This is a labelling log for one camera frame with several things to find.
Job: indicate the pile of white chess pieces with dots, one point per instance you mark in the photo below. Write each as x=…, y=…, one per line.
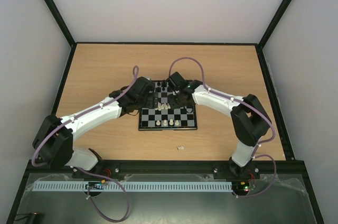
x=162, y=106

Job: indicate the black aluminium mounting rail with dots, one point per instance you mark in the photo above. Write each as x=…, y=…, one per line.
x=225, y=170

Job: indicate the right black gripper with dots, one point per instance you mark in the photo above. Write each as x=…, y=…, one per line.
x=182, y=100

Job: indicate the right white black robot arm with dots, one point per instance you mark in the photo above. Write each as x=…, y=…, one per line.
x=250, y=120

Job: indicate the black cylinder on lower shelf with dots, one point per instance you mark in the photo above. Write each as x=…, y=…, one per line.
x=33, y=218

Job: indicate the black enclosure frame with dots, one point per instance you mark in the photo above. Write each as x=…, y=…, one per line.
x=285, y=141

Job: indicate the black king at e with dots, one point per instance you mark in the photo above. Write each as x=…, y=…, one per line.
x=164, y=84

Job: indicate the folding black white chessboard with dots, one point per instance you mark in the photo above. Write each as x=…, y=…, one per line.
x=148, y=117

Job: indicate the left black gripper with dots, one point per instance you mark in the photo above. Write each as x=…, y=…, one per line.
x=152, y=102

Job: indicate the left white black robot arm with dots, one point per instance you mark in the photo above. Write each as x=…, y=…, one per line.
x=53, y=143

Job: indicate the light blue slotted cable duct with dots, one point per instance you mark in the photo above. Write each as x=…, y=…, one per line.
x=82, y=186

